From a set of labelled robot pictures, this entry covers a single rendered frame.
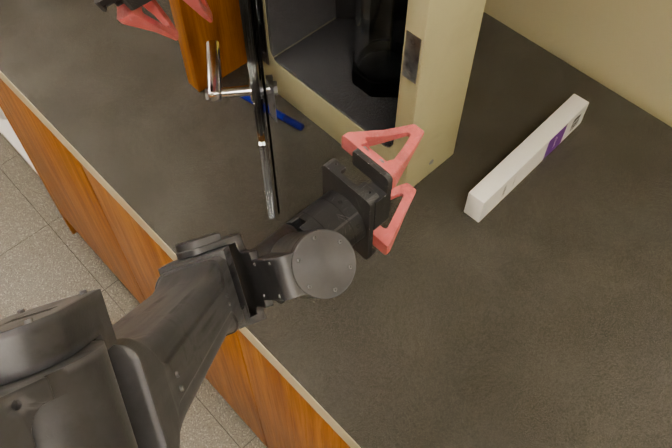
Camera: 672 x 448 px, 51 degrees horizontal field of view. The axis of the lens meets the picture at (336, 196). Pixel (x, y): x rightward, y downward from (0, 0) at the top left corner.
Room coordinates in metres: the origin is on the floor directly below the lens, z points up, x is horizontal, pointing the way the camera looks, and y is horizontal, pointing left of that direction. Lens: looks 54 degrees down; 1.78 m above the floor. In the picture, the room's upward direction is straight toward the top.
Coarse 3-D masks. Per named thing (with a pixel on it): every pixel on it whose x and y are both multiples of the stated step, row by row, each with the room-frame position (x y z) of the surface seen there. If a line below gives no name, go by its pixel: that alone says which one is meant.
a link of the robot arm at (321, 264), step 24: (192, 240) 0.33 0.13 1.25; (216, 240) 0.33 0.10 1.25; (240, 240) 0.33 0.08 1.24; (288, 240) 0.31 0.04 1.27; (312, 240) 0.30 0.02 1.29; (336, 240) 0.31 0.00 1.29; (240, 264) 0.32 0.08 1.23; (264, 264) 0.29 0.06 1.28; (288, 264) 0.28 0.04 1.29; (312, 264) 0.29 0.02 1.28; (336, 264) 0.29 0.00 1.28; (264, 288) 0.28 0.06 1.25; (288, 288) 0.27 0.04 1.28; (312, 288) 0.27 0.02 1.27; (336, 288) 0.27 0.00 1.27; (264, 312) 0.28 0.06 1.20
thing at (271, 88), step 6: (270, 78) 0.57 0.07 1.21; (270, 84) 0.56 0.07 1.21; (276, 84) 0.56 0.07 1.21; (270, 90) 0.56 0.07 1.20; (276, 90) 0.56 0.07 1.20; (270, 96) 0.56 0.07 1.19; (270, 102) 0.56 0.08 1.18; (270, 108) 0.56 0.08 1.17; (276, 114) 0.55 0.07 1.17; (276, 120) 0.55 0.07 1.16
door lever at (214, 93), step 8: (216, 40) 0.63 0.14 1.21; (208, 48) 0.62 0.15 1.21; (216, 48) 0.62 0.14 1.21; (208, 56) 0.61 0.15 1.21; (216, 56) 0.61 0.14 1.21; (208, 64) 0.59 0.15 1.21; (216, 64) 0.59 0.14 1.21; (208, 72) 0.58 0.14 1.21; (216, 72) 0.58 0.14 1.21; (208, 80) 0.57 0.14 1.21; (216, 80) 0.57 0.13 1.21; (208, 88) 0.56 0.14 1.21; (216, 88) 0.55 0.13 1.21; (224, 88) 0.56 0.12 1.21; (232, 88) 0.56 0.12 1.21; (240, 88) 0.56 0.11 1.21; (248, 88) 0.56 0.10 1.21; (208, 96) 0.55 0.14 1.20; (216, 96) 0.55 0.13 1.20; (224, 96) 0.55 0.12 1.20; (232, 96) 0.55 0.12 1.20; (240, 96) 0.55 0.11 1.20
